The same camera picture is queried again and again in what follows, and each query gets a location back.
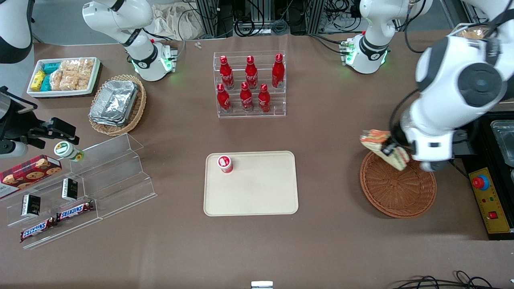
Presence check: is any clear acrylic bottle rack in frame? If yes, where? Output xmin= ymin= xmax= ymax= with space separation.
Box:
xmin=213 ymin=51 xmax=287 ymax=119

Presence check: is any bagged fried snack pack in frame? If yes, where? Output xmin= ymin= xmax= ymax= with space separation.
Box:
xmin=459 ymin=28 xmax=488 ymax=40

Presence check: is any beige plastic tray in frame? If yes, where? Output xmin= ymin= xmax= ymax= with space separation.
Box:
xmin=203 ymin=151 xmax=300 ymax=217

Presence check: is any black cable on table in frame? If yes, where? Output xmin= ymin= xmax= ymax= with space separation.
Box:
xmin=449 ymin=159 xmax=469 ymax=178

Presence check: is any black yellow control box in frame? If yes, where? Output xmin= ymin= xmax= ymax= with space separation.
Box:
xmin=454 ymin=112 xmax=514 ymax=241

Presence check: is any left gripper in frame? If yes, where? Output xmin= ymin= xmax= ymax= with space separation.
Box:
xmin=381 ymin=130 xmax=455 ymax=162

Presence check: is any black cable at table edge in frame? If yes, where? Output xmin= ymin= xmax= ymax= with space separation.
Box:
xmin=390 ymin=271 xmax=514 ymax=289

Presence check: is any silver foil tray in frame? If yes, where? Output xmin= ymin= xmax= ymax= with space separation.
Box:
xmin=91 ymin=80 xmax=139 ymax=122
xmin=89 ymin=112 xmax=136 ymax=128

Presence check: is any red tartan cookie box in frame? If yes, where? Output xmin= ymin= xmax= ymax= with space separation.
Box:
xmin=0 ymin=155 xmax=63 ymax=200

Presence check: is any red cup with white lid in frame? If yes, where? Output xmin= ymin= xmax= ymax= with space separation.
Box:
xmin=217 ymin=155 xmax=234 ymax=174

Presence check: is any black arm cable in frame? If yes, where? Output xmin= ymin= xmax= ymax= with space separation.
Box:
xmin=403 ymin=0 xmax=432 ymax=54

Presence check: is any white rectangular snack tray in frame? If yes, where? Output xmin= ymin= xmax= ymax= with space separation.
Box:
xmin=27 ymin=57 xmax=101 ymax=98

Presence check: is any triangular sandwich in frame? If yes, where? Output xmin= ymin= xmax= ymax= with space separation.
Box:
xmin=360 ymin=129 xmax=411 ymax=172

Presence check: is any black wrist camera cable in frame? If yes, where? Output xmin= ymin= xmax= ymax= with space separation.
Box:
xmin=388 ymin=89 xmax=420 ymax=139

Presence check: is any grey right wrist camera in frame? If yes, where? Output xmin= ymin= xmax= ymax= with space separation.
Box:
xmin=0 ymin=140 xmax=29 ymax=158

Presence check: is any oval light wicker basket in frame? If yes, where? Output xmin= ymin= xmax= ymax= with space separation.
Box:
xmin=88 ymin=74 xmax=147 ymax=136

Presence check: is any white wire basket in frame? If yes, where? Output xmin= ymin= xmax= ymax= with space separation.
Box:
xmin=449 ymin=22 xmax=491 ymax=40

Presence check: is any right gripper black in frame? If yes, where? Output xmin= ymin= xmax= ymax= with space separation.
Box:
xmin=0 ymin=86 xmax=80 ymax=148

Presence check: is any clear plastic container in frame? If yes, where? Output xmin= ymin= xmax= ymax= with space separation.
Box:
xmin=490 ymin=119 xmax=514 ymax=167

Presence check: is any small black box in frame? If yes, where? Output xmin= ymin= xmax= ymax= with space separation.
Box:
xmin=20 ymin=194 xmax=41 ymax=218
xmin=61 ymin=178 xmax=79 ymax=201

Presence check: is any green label cup white lid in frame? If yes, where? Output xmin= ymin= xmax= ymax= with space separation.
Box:
xmin=54 ymin=141 xmax=85 ymax=163

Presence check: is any red cola bottle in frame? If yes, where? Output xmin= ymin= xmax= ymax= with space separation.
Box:
xmin=219 ymin=55 xmax=235 ymax=90
xmin=245 ymin=55 xmax=259 ymax=90
xmin=216 ymin=83 xmax=232 ymax=113
xmin=240 ymin=82 xmax=254 ymax=112
xmin=271 ymin=53 xmax=285 ymax=89
xmin=257 ymin=83 xmax=271 ymax=114

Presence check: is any Snickers chocolate bar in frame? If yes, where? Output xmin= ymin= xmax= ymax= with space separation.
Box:
xmin=56 ymin=200 xmax=96 ymax=222
xmin=20 ymin=217 xmax=58 ymax=243

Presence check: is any clear acrylic stepped shelf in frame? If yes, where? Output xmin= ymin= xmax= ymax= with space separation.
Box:
xmin=0 ymin=133 xmax=158 ymax=250

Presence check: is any round brown wicker basket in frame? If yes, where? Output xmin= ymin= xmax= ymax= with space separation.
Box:
xmin=359 ymin=151 xmax=437 ymax=219

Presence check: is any crumpled beige cloth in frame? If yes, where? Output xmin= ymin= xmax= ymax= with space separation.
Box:
xmin=150 ymin=2 xmax=204 ymax=41

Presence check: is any yellow snack pack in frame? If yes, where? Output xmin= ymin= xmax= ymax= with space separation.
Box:
xmin=31 ymin=70 xmax=47 ymax=89

